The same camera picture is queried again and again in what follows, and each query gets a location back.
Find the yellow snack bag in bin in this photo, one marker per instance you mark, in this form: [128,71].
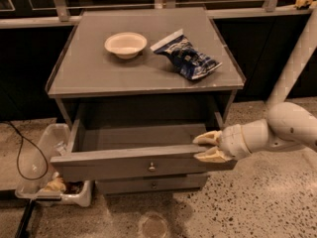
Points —
[56,184]

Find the round floor drain cover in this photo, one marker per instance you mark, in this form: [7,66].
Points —
[152,225]

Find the white bowl on cabinet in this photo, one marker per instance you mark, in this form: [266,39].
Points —
[125,45]

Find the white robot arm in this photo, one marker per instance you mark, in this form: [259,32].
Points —
[286,127]

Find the grey drawer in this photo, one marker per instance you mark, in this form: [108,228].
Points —
[137,137]
[135,185]

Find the white tube in bin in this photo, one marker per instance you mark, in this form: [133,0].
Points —
[61,148]

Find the yellow object on ledge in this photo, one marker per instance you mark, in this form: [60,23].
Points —
[305,4]

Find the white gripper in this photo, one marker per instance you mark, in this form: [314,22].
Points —
[231,141]

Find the metal railing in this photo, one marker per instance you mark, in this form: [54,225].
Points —
[59,4]

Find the clear plastic bin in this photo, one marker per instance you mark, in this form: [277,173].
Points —
[38,171]

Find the grey bottom drawer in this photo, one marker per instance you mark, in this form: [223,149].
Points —
[135,185]

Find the grey top drawer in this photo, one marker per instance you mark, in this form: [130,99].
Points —
[137,137]

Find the blue chip bag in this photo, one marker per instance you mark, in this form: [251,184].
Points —
[187,61]

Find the grey drawer cabinet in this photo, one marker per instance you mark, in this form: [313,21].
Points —
[87,71]

